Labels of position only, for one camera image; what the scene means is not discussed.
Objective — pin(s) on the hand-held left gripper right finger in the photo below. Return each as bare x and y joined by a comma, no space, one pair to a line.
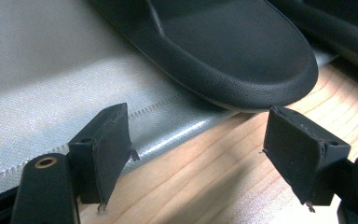
298,149

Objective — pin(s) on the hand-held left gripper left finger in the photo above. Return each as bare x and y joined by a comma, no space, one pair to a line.
102,155

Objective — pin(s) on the black slipper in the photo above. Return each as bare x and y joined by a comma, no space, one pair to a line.
341,34
230,46

